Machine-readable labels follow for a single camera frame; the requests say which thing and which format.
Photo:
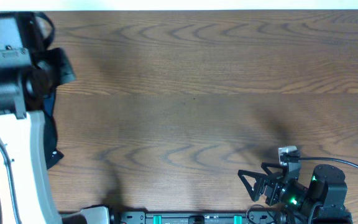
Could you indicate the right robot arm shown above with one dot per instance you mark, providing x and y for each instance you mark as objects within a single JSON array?
[{"x": 320, "y": 202}]

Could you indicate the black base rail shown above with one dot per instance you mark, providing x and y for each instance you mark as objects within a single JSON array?
[{"x": 251, "y": 216}]

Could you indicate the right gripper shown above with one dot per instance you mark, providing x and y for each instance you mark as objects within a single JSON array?
[{"x": 276, "y": 182}]

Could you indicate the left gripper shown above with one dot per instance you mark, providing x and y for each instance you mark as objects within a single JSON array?
[{"x": 64, "y": 74}]

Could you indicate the black t-shirt with white logo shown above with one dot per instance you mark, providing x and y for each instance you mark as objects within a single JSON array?
[{"x": 52, "y": 154}]

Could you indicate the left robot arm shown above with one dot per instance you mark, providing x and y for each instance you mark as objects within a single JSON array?
[{"x": 26, "y": 131}]

